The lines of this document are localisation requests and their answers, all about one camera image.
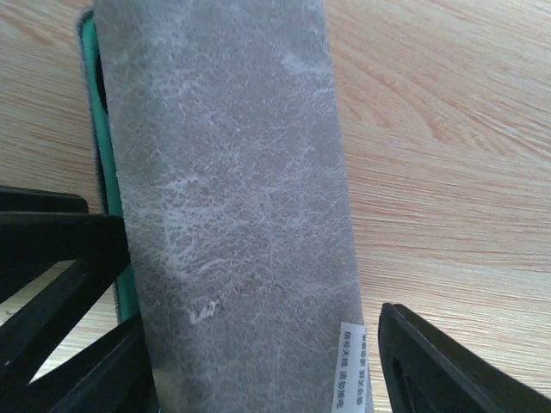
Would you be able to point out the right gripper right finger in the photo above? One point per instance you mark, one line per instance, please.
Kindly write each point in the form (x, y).
(426, 370)

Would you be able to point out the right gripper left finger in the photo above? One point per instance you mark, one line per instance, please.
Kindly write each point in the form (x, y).
(113, 374)

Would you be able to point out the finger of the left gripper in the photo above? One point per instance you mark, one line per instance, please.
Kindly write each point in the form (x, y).
(40, 229)

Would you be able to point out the grey glasses case green inside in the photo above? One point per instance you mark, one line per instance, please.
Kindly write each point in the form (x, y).
(229, 159)

